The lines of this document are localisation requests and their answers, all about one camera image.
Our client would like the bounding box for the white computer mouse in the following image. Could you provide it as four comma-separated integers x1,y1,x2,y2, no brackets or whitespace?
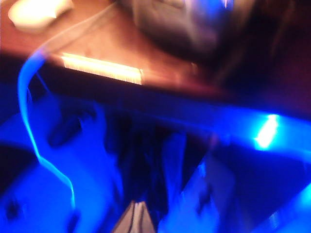
7,0,75,33

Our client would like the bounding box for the white thick cable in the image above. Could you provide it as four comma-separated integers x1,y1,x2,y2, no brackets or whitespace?
17,1,118,212

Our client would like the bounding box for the translucent plastic storage box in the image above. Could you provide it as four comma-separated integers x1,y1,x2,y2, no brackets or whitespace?
116,0,234,59

